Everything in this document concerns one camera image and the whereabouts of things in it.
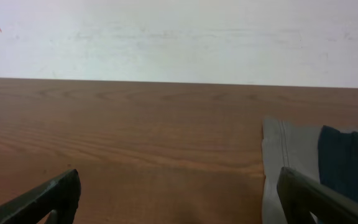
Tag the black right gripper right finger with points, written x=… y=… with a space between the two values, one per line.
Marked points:
x=303 y=198

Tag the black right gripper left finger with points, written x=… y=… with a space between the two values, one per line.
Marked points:
x=57 y=199

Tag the grey folded garment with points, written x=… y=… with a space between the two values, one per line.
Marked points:
x=287 y=145

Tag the dark blue denim garment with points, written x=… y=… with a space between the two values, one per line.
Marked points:
x=338 y=161

